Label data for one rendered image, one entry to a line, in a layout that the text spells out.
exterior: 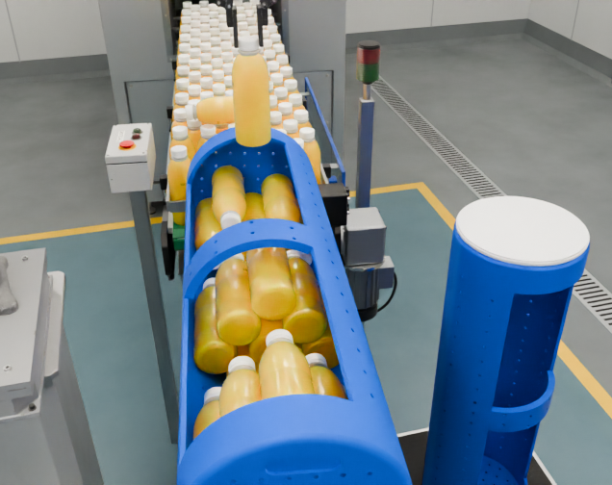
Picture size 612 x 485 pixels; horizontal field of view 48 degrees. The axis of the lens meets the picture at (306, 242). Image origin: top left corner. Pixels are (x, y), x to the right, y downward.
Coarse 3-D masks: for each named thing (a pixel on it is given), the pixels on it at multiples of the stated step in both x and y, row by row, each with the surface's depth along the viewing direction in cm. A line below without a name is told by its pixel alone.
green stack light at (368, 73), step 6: (360, 66) 188; (366, 66) 187; (372, 66) 187; (378, 66) 189; (360, 72) 189; (366, 72) 188; (372, 72) 188; (378, 72) 190; (360, 78) 190; (366, 78) 189; (372, 78) 189; (378, 78) 191
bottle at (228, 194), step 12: (228, 168) 148; (216, 180) 146; (228, 180) 143; (240, 180) 146; (216, 192) 141; (228, 192) 139; (240, 192) 140; (216, 204) 138; (228, 204) 136; (240, 204) 137; (216, 216) 138; (240, 216) 136
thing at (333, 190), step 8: (320, 184) 173; (328, 184) 173; (336, 184) 173; (320, 192) 169; (328, 192) 169; (336, 192) 169; (344, 192) 169; (328, 200) 168; (336, 200) 168; (344, 200) 169; (328, 208) 169; (336, 208) 170; (344, 208) 170; (328, 216) 171; (336, 216) 171; (344, 216) 171; (336, 224) 172; (344, 224) 173
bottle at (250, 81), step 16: (240, 64) 126; (256, 64) 126; (240, 80) 127; (256, 80) 127; (240, 96) 129; (256, 96) 129; (240, 112) 130; (256, 112) 130; (240, 128) 133; (256, 128) 132; (256, 144) 133
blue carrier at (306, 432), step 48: (240, 144) 148; (288, 144) 143; (192, 192) 153; (192, 240) 140; (240, 240) 108; (288, 240) 108; (192, 288) 111; (336, 288) 103; (192, 336) 115; (336, 336) 91; (192, 384) 106; (192, 432) 98; (240, 432) 76; (288, 432) 74; (336, 432) 75; (384, 432) 81; (192, 480) 76; (240, 480) 76; (288, 480) 77; (336, 480) 78; (384, 480) 79
